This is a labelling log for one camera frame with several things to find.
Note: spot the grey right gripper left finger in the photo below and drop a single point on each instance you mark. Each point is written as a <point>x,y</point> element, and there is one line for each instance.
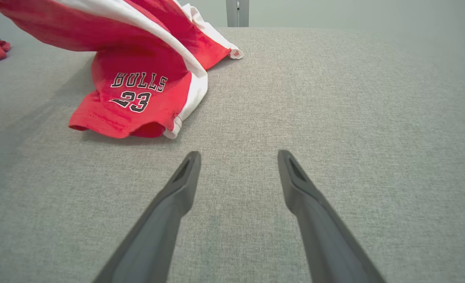
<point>165,224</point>

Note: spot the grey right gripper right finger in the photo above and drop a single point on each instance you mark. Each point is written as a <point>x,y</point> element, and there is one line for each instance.
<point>322,236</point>

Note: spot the red white Bulls 23 garment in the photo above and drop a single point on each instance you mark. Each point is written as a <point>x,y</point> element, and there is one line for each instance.
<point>138,59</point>

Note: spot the grey fabric sofa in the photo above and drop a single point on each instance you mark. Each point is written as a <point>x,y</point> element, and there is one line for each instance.
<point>334,118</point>

